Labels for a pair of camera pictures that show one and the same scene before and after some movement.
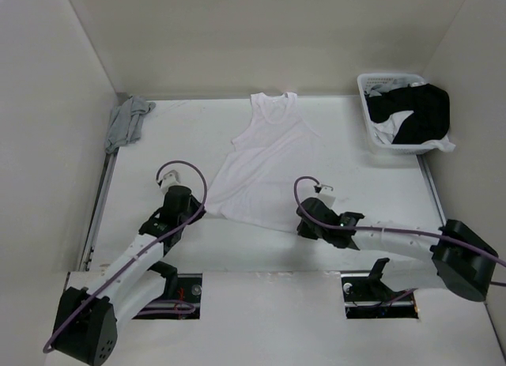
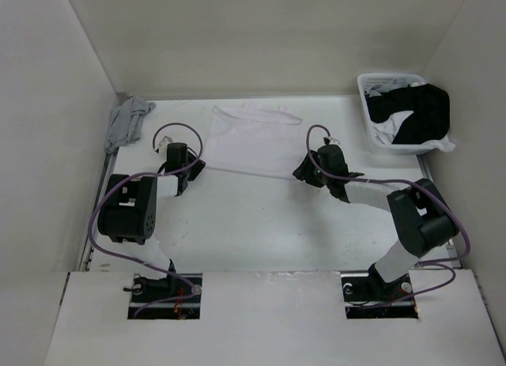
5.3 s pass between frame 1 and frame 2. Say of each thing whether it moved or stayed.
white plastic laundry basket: stayed
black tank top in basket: stayed
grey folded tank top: stayed
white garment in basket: stayed
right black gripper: moved
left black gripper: moved
